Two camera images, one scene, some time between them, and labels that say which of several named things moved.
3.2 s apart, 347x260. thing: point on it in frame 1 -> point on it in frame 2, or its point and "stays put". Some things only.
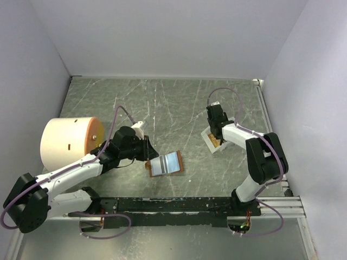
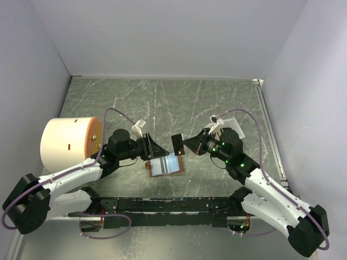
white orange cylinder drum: (64, 140) stays put
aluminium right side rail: (266, 115) stays put
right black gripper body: (212, 124) -> (212, 145)
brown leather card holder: (165, 164) stays put
